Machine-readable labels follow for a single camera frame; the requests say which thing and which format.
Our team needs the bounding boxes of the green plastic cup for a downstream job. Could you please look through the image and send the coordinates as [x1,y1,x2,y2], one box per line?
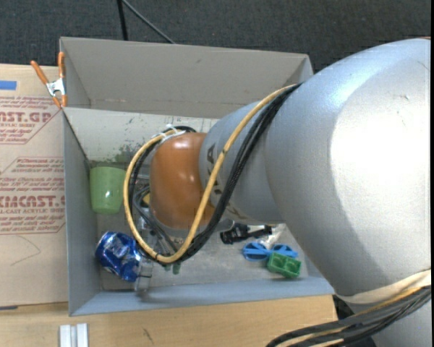
[89,166,127,215]

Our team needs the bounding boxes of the green toy brick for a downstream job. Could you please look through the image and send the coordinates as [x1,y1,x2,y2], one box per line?
[266,252,302,279]

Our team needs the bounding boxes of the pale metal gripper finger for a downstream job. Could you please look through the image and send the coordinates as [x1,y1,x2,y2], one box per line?
[134,260,155,294]

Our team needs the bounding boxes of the grey metal bin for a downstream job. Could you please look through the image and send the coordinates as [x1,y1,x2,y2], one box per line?
[59,36,336,317]

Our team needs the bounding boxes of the blue plastic sunglasses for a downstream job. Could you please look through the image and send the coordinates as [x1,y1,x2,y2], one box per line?
[242,241,299,264]

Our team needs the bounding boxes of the crushed blue drink can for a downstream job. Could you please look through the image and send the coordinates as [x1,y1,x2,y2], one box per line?
[94,230,143,283]

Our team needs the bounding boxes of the black cylinder on white bracket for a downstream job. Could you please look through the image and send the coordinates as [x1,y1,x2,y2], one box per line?
[219,223,284,246]

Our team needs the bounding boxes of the brown cardboard board red print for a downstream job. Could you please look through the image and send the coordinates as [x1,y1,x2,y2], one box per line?
[0,62,70,312]

